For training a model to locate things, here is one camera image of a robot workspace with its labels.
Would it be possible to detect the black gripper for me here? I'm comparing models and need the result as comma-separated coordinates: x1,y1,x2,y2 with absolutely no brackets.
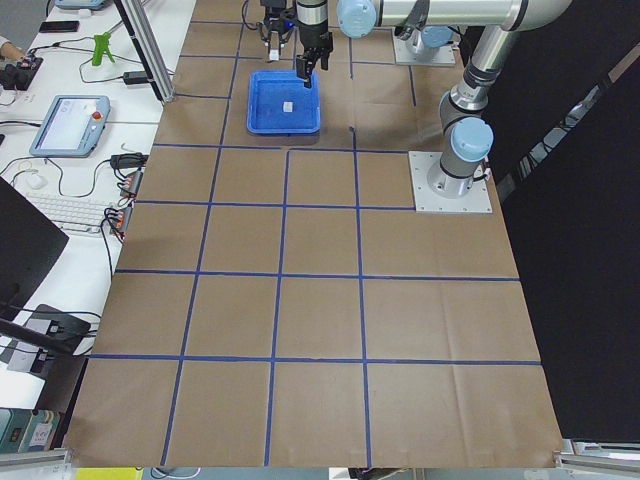
258,0,294,50
295,22,333,89

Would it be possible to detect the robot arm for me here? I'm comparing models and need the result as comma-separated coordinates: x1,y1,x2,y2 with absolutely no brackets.
336,0,570,199
246,1,454,79

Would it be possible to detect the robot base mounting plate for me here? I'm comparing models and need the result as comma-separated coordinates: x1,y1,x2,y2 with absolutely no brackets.
408,151,493,214

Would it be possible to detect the blue plastic tray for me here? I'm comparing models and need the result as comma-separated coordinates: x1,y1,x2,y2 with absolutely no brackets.
246,70,321,135

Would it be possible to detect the black power adapter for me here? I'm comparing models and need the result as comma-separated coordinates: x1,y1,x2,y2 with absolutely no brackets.
122,71,148,85
109,152,148,169

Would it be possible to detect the black smartphone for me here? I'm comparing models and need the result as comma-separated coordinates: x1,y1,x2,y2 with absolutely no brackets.
39,20,80,34

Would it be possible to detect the teach pendant tablet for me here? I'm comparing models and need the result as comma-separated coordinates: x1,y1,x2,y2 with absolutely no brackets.
29,95,111,158

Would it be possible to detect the brown paper table cover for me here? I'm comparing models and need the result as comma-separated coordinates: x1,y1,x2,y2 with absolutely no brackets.
65,1,561,468

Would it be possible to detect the white keyboard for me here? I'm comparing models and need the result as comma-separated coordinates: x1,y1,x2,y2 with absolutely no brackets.
25,191,115,236

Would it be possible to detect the white computer mouse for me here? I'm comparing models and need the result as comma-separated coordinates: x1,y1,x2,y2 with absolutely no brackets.
26,173,47,190

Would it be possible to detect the black monitor screen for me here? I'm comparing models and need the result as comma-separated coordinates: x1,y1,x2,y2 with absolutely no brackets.
0,179,69,320

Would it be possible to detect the black monitor stand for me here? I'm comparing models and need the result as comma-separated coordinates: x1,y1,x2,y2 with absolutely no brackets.
1,304,91,355

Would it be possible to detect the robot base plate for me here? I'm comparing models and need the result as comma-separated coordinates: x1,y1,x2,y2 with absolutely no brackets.
393,26,456,67

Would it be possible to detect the aluminium frame post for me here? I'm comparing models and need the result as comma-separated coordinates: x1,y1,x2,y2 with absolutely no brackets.
114,0,175,104

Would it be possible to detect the green handled reacher grabber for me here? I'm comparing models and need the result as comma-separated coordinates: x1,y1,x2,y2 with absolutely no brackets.
91,32,115,67

